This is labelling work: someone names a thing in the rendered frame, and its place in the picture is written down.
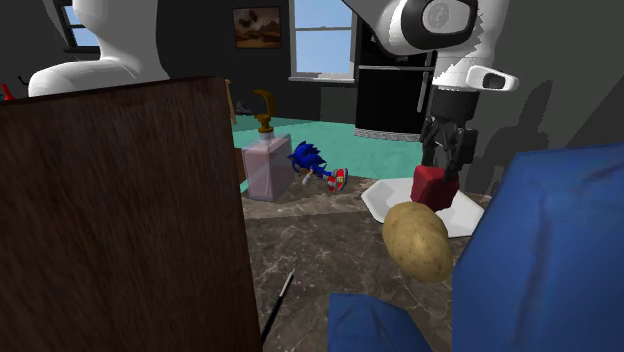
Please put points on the teal rug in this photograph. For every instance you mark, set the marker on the teal rug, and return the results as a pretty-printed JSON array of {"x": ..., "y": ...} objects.
[{"x": 360, "y": 151}]

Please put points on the clear pink soap dispenser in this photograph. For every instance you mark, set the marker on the clear pink soap dispenser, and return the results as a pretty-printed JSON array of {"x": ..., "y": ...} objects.
[{"x": 267, "y": 168}]

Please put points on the dark framed window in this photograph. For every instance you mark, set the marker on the dark framed window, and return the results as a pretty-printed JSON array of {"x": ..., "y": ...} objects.
[{"x": 78, "y": 34}]

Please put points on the red block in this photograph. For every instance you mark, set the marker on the red block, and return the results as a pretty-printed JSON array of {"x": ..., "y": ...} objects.
[{"x": 431, "y": 192}]

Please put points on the brown potato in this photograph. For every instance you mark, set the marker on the brown potato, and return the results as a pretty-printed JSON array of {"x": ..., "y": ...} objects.
[{"x": 419, "y": 244}]

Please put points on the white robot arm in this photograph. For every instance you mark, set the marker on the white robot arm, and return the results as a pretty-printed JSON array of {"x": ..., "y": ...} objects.
[{"x": 122, "y": 44}]

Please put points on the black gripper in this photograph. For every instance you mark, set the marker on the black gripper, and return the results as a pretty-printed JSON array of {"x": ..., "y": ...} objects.
[{"x": 453, "y": 106}]

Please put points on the large blue block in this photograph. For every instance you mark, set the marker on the large blue block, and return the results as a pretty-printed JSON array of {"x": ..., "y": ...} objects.
[{"x": 546, "y": 253}]

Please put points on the blue hedgehog figure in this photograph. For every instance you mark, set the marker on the blue hedgehog figure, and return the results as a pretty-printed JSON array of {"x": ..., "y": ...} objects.
[{"x": 317, "y": 168}]

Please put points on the black pen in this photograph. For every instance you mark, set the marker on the black pen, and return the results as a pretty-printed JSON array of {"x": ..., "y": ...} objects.
[{"x": 277, "y": 307}]

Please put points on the black refrigerator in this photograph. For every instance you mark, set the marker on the black refrigerator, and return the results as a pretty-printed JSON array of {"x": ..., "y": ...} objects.
[{"x": 390, "y": 97}]

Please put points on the brown wooden robot stand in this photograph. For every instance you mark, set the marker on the brown wooden robot stand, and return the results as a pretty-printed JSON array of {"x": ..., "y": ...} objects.
[{"x": 122, "y": 219}]

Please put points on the white plate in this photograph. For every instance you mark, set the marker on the white plate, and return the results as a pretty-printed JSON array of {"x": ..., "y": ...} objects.
[{"x": 463, "y": 214}]

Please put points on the white framed window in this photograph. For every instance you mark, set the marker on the white framed window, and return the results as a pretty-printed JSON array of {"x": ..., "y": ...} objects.
[{"x": 322, "y": 41}]

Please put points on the brown wall picture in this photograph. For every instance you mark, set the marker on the brown wall picture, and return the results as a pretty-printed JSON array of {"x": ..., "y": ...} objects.
[{"x": 257, "y": 27}]

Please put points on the small blue block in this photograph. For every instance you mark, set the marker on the small blue block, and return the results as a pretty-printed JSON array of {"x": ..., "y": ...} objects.
[{"x": 370, "y": 326}]

